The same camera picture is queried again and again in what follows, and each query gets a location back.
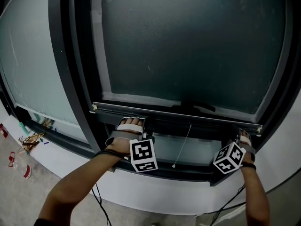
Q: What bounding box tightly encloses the black sleeve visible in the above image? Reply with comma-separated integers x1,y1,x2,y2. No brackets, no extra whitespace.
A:
33,218,51,226

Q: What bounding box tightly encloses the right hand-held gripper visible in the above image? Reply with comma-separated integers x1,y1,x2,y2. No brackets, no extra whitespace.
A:
213,125,246,175

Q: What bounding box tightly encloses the white pull cord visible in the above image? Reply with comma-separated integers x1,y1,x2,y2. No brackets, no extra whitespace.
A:
171,123,192,170

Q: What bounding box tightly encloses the person's left hand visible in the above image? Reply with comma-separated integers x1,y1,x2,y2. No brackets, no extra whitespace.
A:
104,116,143,157

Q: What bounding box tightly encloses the teal plastic bottle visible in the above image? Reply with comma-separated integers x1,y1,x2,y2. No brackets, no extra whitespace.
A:
18,121,31,137

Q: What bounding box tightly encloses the clear bottle with red label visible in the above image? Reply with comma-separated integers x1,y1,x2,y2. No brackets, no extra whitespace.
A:
23,164,33,180

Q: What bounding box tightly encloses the black window handle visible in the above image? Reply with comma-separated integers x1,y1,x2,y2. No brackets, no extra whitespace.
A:
173,100,216,113

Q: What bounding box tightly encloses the tangle of brown sticks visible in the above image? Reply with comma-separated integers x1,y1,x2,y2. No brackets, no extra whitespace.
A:
19,132,45,154

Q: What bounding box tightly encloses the large frosted glass pane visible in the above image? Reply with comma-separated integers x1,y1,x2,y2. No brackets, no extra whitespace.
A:
0,0,82,129

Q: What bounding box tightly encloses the person's right hand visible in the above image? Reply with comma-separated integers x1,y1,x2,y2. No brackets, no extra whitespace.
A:
239,129,256,166

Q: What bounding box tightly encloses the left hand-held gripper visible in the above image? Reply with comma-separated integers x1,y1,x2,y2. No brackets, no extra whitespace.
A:
129,116,158,173

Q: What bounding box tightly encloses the frosted glass window sash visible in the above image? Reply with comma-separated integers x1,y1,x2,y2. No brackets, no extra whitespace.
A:
90,0,289,123

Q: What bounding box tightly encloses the grey and white hand strap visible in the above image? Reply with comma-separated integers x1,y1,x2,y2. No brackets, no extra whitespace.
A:
238,135,256,162
104,123,144,148

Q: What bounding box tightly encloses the person's left forearm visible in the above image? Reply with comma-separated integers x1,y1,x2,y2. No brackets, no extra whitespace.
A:
35,153,125,226

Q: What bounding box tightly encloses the small fixed glass pane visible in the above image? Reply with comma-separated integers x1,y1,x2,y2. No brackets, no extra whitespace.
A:
150,135,223,166

